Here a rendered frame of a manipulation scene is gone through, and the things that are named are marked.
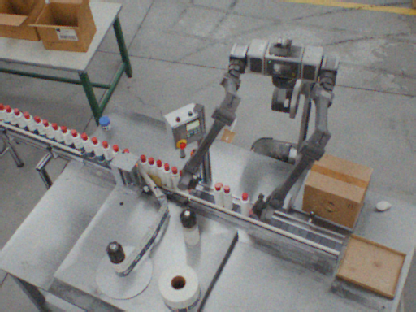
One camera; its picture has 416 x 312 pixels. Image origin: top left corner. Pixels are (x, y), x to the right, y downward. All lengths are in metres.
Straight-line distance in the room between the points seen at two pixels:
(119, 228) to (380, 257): 1.45
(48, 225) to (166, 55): 2.53
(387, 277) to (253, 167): 0.99
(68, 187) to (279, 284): 1.42
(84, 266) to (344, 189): 1.46
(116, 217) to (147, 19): 3.03
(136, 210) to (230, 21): 2.94
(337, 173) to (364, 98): 2.01
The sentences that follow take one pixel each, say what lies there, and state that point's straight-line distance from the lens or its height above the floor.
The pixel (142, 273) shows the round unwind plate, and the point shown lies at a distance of 3.02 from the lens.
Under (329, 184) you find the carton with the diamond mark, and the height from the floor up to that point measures 1.12.
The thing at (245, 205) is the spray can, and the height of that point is 1.01.
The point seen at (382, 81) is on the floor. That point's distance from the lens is 5.14.
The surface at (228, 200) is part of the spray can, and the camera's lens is 3.07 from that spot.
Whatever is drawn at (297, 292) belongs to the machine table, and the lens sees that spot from 2.99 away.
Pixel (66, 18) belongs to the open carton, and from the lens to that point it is 4.60.
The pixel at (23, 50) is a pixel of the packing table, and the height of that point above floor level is 0.78.
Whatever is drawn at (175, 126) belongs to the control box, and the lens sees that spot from 2.79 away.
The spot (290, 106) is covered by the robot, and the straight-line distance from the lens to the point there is 3.24.
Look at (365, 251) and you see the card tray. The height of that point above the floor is 0.83.
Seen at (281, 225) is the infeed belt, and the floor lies 0.88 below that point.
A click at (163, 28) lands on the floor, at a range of 5.70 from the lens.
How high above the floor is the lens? 3.57
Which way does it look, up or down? 53 degrees down
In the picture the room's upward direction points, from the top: 7 degrees counter-clockwise
